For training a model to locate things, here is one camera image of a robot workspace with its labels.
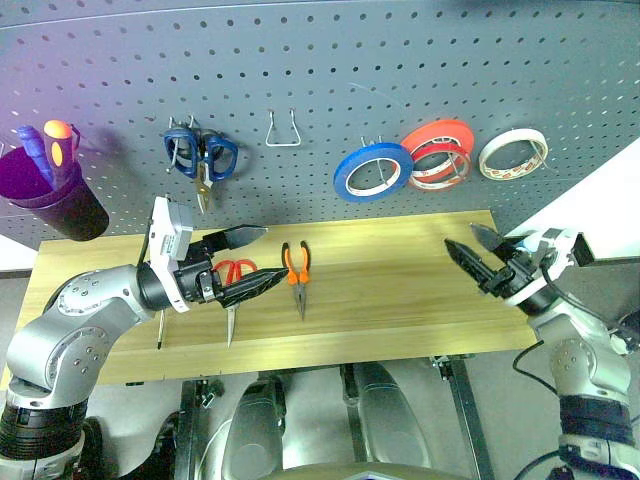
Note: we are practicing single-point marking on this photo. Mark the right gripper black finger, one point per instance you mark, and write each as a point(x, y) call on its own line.
point(475, 267)
point(492, 240)

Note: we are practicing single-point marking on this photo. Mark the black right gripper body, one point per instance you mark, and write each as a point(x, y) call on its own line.
point(515, 275)

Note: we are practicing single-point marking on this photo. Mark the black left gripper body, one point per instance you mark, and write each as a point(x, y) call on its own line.
point(192, 282)

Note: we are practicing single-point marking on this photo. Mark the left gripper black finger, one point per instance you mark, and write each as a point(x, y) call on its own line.
point(250, 286)
point(237, 237)

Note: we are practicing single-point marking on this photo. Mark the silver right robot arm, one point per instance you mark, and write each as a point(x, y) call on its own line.
point(575, 350)

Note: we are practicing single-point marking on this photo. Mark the red and white tape roll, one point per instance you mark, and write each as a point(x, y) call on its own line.
point(430, 181)

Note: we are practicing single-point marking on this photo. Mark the metal pegboard hook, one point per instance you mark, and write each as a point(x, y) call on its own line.
point(383, 172)
point(452, 161)
point(173, 160)
point(540, 155)

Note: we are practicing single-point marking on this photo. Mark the large red tape roll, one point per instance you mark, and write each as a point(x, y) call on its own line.
point(435, 131)

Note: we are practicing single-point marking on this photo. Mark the blue tape roll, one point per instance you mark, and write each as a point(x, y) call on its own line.
point(345, 172)

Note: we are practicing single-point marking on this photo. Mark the grey perforated pegboard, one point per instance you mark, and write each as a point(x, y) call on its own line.
point(320, 65)

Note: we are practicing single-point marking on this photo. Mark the grey rounded shell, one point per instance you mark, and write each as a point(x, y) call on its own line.
point(250, 430)
point(390, 420)

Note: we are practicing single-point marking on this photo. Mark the black cup hook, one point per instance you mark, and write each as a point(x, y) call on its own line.
point(77, 137)

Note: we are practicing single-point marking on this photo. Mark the orange and black screwdriver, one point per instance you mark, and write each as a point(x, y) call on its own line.
point(57, 145)

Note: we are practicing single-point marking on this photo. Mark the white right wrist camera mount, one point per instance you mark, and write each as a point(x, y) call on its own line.
point(560, 250)

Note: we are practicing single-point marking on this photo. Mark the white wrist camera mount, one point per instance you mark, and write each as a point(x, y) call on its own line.
point(560, 250)
point(167, 235)

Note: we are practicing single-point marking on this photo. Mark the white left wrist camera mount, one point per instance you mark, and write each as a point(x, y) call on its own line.
point(167, 235)

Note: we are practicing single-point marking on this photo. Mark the metal table frame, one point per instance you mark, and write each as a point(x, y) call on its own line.
point(467, 400)

